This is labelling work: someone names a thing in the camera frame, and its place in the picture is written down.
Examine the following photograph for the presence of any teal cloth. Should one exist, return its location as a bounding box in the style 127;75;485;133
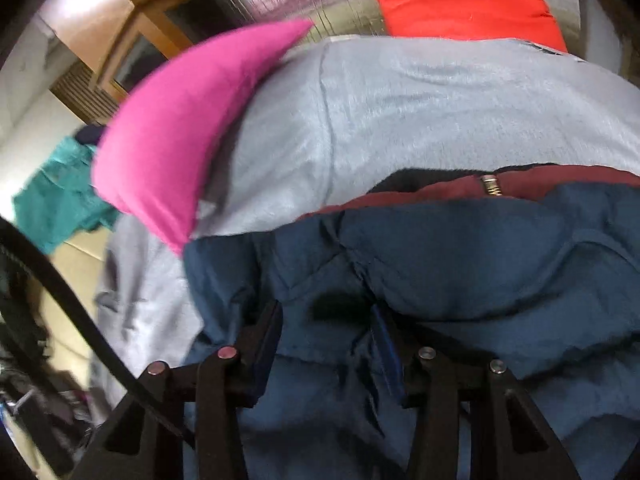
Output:
12;137;122;256

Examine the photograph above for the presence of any dark clutter pile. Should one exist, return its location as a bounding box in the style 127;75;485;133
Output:
0;247;108;478

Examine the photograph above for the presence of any black cable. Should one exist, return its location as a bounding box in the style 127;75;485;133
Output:
0;217;197;450

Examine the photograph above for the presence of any pink cloth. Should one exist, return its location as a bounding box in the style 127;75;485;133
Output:
91;17;315;256

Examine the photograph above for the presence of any wooden cabinet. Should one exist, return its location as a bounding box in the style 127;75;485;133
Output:
50;0;223;126

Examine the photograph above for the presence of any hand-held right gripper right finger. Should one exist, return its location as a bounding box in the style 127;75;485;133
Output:
370;305;583;480

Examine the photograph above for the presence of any navy blue jacket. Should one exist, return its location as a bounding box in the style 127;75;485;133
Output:
181;162;640;480

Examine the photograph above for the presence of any coral red folded cloth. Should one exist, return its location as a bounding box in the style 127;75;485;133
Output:
357;0;568;53

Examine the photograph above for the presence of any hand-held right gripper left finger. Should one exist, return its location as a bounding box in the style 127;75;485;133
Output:
74;300;284;480

